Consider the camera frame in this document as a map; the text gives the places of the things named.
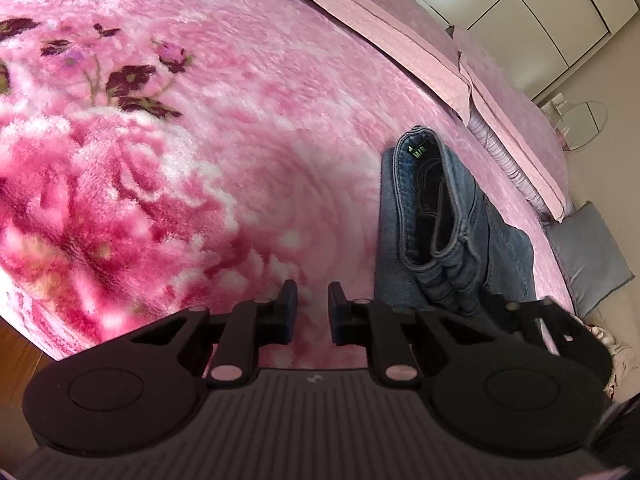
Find pink floral blanket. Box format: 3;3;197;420
0;0;576;361

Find cream wardrobe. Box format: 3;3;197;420
370;0;626;103

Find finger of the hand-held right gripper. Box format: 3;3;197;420
480;292;615;396

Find striped white pillow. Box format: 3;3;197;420
466;110;548;218

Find oval mirror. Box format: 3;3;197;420
554;101;609;151

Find crumpled white garment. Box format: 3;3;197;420
582;324;628;361

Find light blue jeans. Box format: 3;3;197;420
374;126;536;333

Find grey-blue cushion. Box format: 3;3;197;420
544;201;636;320

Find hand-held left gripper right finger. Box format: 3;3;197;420
327;282;506;388

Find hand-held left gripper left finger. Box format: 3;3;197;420
100;280;299;389

